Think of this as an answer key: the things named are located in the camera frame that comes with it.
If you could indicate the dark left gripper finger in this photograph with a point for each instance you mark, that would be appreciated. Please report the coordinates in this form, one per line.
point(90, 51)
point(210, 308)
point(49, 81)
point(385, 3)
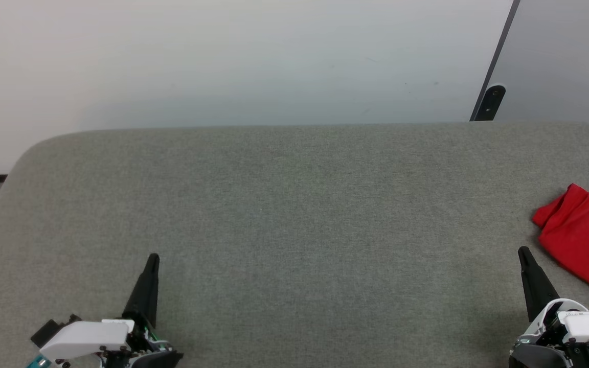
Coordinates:
point(145, 296)

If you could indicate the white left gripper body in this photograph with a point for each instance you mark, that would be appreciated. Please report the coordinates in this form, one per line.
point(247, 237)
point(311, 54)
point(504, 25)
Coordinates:
point(90, 340)

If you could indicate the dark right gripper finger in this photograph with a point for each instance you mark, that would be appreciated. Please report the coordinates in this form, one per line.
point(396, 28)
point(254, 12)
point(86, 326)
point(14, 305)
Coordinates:
point(537, 291)

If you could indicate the red and white garment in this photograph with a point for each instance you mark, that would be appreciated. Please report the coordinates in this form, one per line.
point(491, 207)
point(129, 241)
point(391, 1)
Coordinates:
point(586, 240)

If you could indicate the grey door panel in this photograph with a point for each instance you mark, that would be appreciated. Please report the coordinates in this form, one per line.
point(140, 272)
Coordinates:
point(565, 56)

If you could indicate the dark door edge strip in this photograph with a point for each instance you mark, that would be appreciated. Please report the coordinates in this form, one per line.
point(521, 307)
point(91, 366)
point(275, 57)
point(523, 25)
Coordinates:
point(496, 56)

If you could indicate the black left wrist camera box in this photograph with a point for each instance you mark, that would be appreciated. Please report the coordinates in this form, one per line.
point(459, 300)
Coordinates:
point(49, 329)

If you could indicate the black door stop bracket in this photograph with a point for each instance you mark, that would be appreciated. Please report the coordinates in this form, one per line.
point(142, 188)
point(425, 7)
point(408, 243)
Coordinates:
point(491, 102)

